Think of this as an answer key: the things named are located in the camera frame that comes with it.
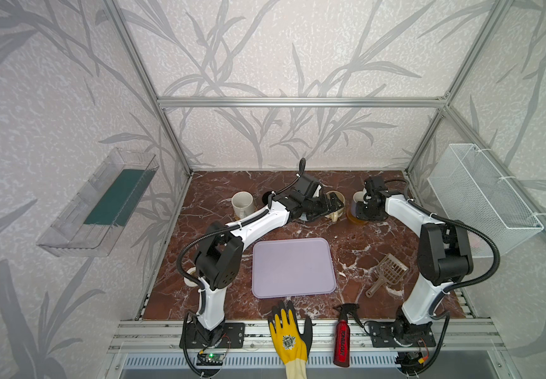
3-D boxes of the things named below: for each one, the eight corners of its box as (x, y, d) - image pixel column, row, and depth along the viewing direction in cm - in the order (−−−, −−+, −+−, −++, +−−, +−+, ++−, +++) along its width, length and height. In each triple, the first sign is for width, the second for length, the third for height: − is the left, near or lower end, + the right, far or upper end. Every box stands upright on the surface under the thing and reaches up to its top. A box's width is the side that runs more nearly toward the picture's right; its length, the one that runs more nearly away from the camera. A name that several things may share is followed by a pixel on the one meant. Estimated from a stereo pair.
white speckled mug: (234, 219, 104) (230, 205, 96) (237, 205, 109) (232, 191, 101) (255, 219, 104) (252, 205, 96) (256, 205, 109) (254, 191, 101)
